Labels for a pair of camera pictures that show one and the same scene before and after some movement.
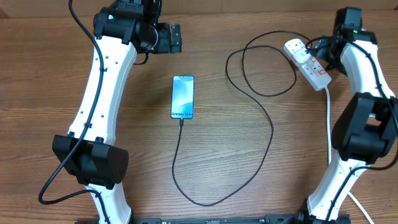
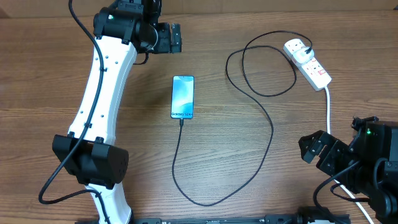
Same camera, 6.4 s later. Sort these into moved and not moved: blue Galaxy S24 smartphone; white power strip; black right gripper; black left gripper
Moved: black right gripper
Not moved: white power strip; blue Galaxy S24 smartphone; black left gripper
